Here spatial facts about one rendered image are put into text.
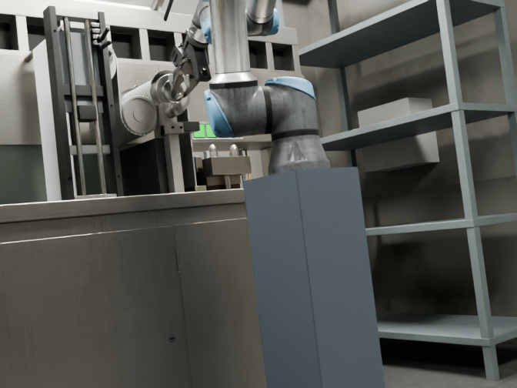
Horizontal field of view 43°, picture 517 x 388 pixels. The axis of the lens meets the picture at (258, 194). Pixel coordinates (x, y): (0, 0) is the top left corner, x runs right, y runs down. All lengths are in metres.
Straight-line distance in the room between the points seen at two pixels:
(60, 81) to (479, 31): 2.61
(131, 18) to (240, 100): 1.11
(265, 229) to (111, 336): 0.47
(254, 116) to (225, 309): 0.59
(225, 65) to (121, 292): 0.62
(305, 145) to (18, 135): 1.08
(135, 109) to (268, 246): 0.74
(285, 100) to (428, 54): 2.59
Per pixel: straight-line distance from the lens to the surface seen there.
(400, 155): 3.89
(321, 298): 1.46
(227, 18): 1.53
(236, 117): 1.51
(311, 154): 1.52
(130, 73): 2.47
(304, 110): 1.54
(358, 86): 4.41
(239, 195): 1.86
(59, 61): 1.86
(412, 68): 4.13
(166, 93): 2.12
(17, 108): 2.28
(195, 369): 1.81
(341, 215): 1.52
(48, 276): 1.62
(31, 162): 2.26
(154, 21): 2.60
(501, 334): 3.16
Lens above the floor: 0.78
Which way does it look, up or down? 3 degrees up
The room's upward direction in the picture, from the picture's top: 7 degrees counter-clockwise
